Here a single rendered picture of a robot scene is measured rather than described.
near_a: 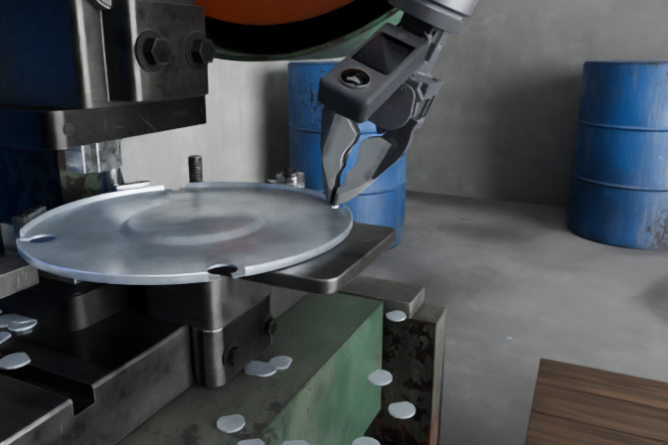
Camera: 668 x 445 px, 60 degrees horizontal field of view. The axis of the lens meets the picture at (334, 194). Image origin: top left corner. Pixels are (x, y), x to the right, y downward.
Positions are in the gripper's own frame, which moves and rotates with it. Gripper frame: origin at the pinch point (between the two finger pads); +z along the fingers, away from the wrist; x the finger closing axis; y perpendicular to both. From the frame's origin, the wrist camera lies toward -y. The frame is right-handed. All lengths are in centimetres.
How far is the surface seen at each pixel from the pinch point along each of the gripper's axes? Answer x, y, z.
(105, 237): 11.9, -16.8, 7.0
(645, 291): -81, 195, 50
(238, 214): 5.4, -7.9, 3.3
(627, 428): -49, 41, 26
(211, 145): 107, 165, 80
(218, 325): 0.5, -14.4, 9.7
